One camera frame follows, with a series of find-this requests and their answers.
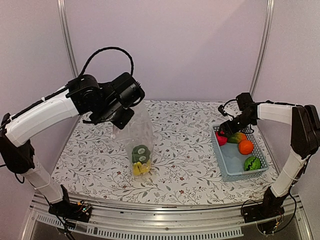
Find green orange toy mango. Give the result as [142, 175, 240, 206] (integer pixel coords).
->
[227, 132, 247, 144]

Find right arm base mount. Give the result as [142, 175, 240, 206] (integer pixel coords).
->
[240, 187, 290, 236]

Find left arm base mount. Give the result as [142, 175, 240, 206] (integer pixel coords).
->
[48, 184, 92, 223]

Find orange toy orange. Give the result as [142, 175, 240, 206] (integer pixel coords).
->
[238, 140, 254, 155]

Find aluminium front rail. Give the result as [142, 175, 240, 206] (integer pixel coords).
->
[21, 197, 313, 240]

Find left black cable loop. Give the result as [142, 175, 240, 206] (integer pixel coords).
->
[78, 46, 135, 81]

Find aluminium post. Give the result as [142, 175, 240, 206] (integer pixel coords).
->
[249, 0, 275, 97]
[56, 0, 79, 78]

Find light blue plastic basket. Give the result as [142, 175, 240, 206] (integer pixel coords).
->
[211, 124, 269, 182]

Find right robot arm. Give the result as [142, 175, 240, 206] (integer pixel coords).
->
[217, 92, 320, 218]

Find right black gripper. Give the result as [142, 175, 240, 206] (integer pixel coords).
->
[218, 112, 257, 138]

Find red toy apple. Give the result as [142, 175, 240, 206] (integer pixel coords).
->
[215, 132, 228, 146]

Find floral tablecloth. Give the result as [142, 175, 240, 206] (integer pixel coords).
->
[52, 101, 278, 205]

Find clear zip top bag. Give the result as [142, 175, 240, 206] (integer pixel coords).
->
[111, 102, 154, 169]

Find right aluminium post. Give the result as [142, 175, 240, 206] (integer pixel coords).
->
[249, 0, 275, 97]

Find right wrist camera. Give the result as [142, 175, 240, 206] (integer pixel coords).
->
[218, 98, 236, 118]

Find left aluminium post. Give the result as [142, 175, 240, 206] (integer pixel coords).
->
[56, 0, 79, 78]

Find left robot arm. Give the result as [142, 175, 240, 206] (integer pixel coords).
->
[0, 72, 145, 217]

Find yellow toy bananas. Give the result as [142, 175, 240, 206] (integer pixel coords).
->
[132, 160, 151, 176]

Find green toy bell pepper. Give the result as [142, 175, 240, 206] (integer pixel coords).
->
[131, 144, 151, 164]

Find green toy watermelon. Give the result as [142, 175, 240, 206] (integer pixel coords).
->
[244, 156, 261, 171]

